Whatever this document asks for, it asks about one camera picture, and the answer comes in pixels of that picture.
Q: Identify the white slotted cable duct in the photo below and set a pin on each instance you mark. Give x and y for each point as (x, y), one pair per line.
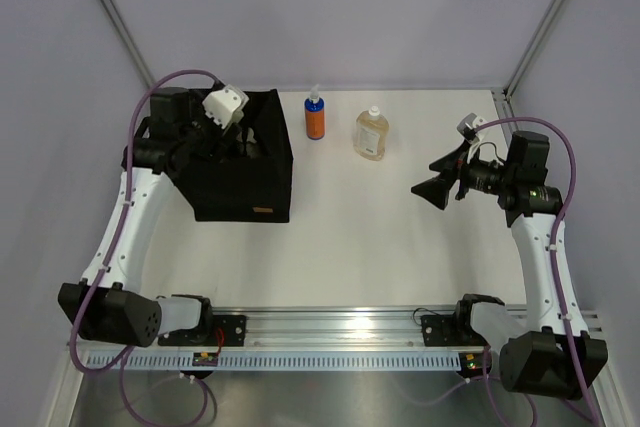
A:
(279, 361)

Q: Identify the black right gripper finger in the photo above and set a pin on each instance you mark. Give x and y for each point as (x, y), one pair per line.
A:
(451, 160)
(437, 189)

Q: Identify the clear amber soap bottle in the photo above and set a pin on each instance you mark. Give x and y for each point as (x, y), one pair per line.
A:
(371, 131)

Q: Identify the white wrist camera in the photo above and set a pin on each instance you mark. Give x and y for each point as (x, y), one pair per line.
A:
(469, 128)
(225, 106)

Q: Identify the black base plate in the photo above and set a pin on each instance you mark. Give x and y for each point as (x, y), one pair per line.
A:
(230, 328)
(447, 331)

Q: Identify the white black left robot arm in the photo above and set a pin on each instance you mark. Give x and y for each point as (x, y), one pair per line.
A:
(107, 305)

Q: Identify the black canvas bag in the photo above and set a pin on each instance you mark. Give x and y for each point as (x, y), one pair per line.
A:
(253, 181)

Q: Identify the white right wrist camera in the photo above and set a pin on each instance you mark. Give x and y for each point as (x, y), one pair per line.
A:
(469, 128)

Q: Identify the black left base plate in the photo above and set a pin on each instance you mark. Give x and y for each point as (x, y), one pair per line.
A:
(230, 328)

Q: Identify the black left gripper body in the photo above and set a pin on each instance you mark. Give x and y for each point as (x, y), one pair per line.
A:
(206, 139)

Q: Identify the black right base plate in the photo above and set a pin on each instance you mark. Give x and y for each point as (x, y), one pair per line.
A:
(447, 331)

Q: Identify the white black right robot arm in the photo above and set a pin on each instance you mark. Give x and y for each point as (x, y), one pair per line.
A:
(552, 353)

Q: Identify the orange blue spray bottle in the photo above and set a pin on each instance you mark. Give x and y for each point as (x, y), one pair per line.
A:
(314, 110)

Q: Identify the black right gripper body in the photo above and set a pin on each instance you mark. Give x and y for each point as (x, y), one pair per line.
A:
(481, 175)

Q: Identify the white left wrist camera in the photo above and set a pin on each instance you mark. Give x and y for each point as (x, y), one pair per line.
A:
(225, 106)

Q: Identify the left aluminium corner post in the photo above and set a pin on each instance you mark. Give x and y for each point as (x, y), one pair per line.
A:
(126, 39)

